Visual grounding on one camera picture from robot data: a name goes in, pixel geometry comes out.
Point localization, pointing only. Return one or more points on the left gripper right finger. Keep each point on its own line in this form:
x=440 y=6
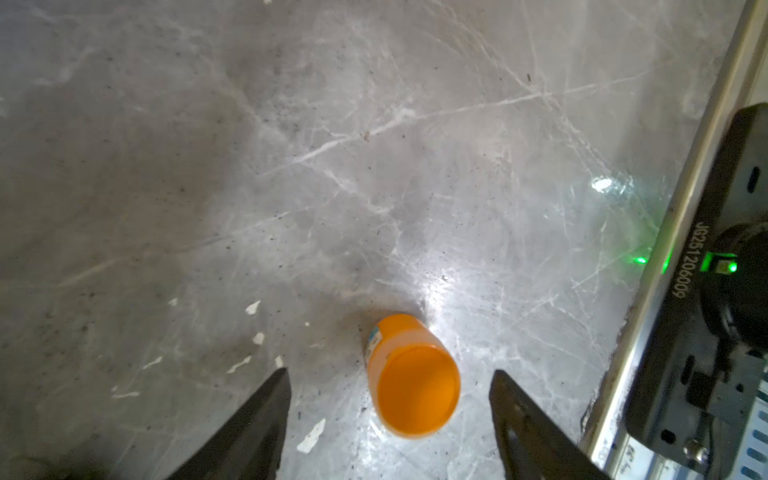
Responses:
x=530 y=444

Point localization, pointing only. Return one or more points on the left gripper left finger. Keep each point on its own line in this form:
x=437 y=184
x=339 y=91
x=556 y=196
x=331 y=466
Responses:
x=250 y=444

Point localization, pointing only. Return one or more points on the orange paint can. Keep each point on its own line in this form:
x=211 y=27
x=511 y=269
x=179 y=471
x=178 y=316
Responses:
x=414 y=381

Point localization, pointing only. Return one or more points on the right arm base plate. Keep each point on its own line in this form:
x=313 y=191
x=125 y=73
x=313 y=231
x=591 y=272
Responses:
x=691 y=398

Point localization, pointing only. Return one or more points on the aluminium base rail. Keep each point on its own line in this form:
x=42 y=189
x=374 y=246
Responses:
x=742 y=83

